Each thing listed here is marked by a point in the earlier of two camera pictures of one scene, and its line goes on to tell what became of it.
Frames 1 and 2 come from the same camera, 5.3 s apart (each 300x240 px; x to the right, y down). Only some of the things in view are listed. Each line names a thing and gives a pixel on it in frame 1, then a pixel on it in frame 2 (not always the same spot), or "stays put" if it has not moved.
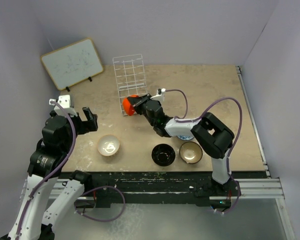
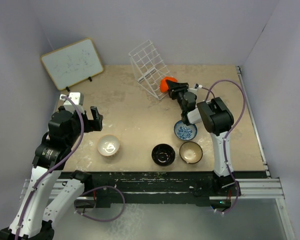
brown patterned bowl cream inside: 191,152 stays put
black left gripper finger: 94,125 -> 99,122
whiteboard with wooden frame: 73,63 stays put
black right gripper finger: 136,101 -> 173,85
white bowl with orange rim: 108,145 stays put
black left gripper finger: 88,113 -> 94,111
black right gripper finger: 139,107 -> 178,94
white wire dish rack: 130,77 -> 149,69
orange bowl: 128,108 -> 164,86
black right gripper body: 153,123 -> 182,107
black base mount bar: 108,187 stays put
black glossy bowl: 163,154 stays put
